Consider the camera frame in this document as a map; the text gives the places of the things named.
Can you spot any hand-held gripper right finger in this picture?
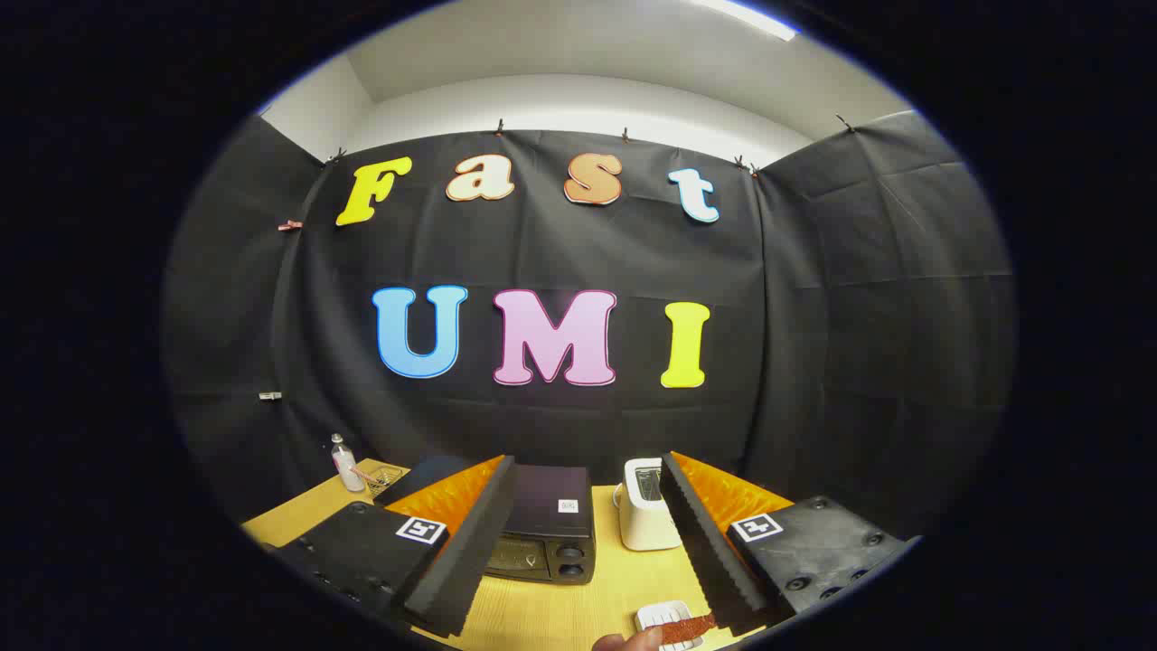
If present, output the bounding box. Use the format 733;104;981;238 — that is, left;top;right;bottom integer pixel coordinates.
659;451;909;638

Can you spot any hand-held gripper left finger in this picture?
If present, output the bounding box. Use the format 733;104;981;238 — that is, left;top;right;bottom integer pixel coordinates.
271;455;518;638

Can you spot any red-brown steak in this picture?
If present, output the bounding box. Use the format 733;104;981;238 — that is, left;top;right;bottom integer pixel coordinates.
658;613;718;646

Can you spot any black toaster oven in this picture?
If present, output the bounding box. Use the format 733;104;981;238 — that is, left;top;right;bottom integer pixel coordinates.
373;454;597;586

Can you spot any white slot toaster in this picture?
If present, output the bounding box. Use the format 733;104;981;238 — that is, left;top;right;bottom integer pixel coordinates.
613;458;683;552

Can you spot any white ribbed plate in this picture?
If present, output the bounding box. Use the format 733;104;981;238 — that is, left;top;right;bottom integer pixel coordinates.
635;600;715;651

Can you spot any small clear plastic bottle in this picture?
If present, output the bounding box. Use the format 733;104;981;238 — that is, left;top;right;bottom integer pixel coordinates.
330;433;366;494

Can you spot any row of small dark clips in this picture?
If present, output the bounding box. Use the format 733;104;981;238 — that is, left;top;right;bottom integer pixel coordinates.
325;116;858;175

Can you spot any small wire basket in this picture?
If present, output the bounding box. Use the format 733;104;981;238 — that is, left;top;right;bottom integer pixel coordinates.
357;464;406;498

